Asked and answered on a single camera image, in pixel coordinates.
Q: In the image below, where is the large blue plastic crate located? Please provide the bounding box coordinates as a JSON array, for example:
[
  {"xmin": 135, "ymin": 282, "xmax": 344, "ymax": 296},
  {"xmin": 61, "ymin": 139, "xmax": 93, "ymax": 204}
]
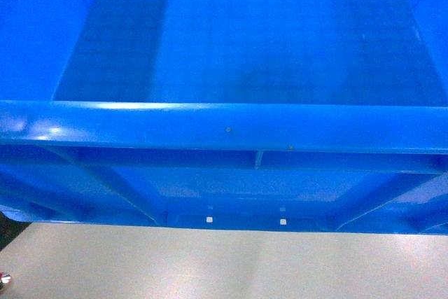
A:
[{"xmin": 1, "ymin": 0, "xmax": 447, "ymax": 235}]

